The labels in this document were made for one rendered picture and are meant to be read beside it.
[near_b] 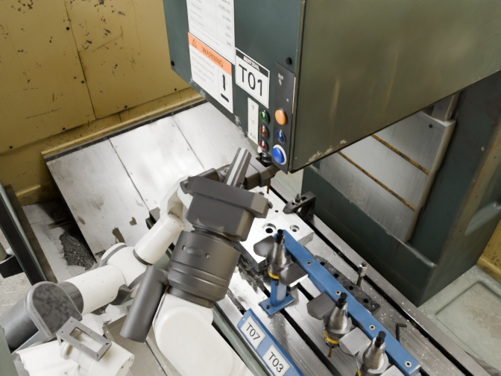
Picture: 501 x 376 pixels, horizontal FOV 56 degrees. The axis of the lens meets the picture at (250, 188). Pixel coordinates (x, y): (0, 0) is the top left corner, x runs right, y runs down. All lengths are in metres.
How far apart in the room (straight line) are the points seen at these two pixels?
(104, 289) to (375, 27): 0.82
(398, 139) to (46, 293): 1.07
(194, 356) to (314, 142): 0.41
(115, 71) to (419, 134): 1.28
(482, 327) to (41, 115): 1.91
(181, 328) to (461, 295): 1.60
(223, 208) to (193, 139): 1.67
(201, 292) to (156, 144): 1.69
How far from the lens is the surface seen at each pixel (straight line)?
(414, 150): 1.51
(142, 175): 2.18
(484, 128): 1.40
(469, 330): 2.01
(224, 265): 0.62
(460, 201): 1.55
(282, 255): 1.18
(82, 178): 2.18
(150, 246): 1.24
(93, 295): 1.16
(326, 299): 1.16
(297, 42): 0.70
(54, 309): 1.06
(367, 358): 1.07
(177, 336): 0.60
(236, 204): 0.63
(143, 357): 1.67
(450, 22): 0.96
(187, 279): 0.61
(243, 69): 0.84
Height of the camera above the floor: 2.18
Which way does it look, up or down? 44 degrees down
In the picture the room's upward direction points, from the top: straight up
